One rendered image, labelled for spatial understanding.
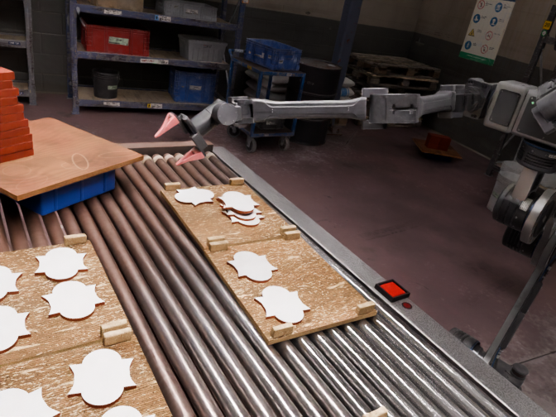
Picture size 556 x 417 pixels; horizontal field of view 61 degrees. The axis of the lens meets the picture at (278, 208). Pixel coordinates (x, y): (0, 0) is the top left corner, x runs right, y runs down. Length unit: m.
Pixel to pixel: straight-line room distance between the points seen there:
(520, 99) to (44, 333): 1.51
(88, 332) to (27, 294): 0.20
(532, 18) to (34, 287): 6.28
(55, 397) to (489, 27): 6.73
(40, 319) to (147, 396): 0.33
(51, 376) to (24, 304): 0.24
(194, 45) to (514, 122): 4.47
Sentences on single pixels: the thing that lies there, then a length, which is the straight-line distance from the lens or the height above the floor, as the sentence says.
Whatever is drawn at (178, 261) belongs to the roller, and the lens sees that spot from 1.43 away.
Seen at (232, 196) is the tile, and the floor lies 0.98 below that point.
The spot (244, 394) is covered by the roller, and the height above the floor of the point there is 0.91.
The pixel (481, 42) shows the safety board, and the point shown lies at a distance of 7.18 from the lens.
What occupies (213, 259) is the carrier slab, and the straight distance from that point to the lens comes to 1.41.
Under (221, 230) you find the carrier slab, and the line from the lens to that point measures 1.56.
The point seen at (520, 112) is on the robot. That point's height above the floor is 1.45.
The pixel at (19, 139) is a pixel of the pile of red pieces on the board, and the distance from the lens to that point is 1.73.
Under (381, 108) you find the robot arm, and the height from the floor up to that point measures 1.44.
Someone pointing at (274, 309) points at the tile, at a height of 0.95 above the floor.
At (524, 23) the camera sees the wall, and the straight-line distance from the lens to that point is 6.84.
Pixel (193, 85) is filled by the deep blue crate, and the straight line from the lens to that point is 5.87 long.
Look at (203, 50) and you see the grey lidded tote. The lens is 5.80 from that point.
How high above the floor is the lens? 1.72
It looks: 26 degrees down
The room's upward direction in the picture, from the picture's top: 11 degrees clockwise
